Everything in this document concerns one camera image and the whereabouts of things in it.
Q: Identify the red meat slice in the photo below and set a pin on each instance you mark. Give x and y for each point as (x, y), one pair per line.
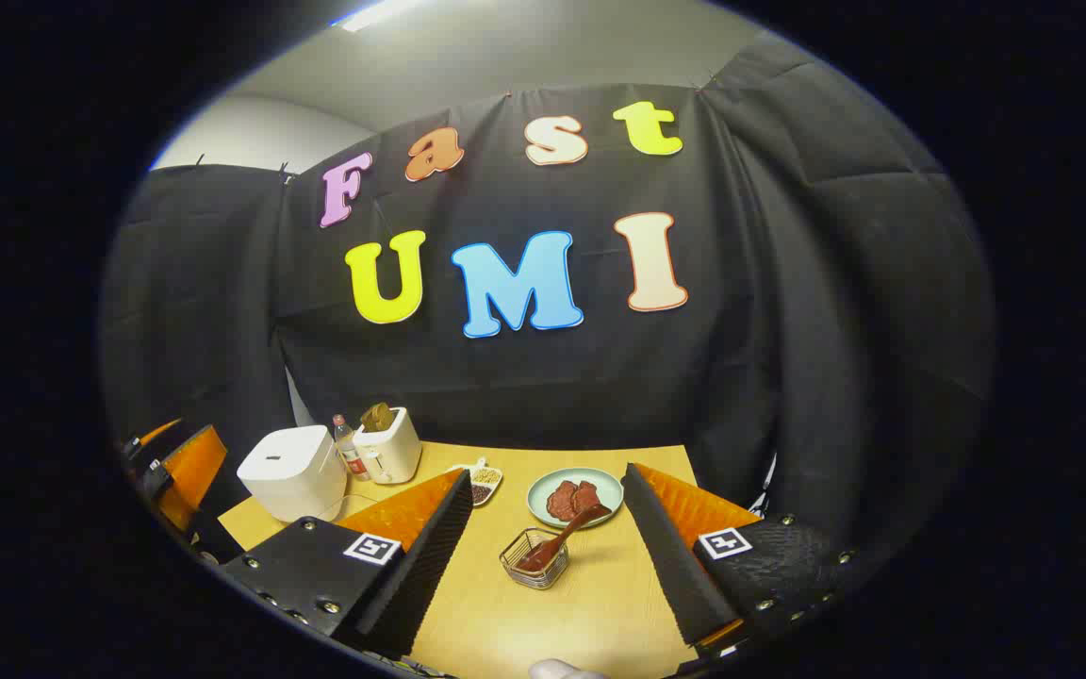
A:
(586, 495)
(561, 502)

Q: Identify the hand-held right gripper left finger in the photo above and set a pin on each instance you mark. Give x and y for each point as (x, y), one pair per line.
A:
(416, 566)

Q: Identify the dark wooden spoon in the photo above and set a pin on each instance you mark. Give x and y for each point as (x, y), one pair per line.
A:
(557, 542)

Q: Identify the clear bottle with red label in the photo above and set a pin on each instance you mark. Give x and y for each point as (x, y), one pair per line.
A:
(349, 453)

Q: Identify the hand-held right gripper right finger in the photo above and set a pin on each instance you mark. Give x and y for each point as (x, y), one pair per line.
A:
(680, 566)

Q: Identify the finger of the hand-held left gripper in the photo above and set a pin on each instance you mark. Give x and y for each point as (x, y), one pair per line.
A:
(142, 443)
(194, 471)

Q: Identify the brown bread slice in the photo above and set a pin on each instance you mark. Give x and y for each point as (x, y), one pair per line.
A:
(370, 420)
(386, 415)

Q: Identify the pale green plate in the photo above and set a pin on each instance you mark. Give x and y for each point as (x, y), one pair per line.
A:
(543, 490)

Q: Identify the white divided grain dish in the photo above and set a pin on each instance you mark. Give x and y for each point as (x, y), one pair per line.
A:
(486, 481)

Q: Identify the white rice cooker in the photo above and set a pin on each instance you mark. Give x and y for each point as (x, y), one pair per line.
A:
(288, 471)

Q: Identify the black backdrop cloth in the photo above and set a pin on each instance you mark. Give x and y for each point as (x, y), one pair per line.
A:
(788, 330)

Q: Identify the white toaster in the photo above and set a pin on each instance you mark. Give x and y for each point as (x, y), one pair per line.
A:
(390, 453)

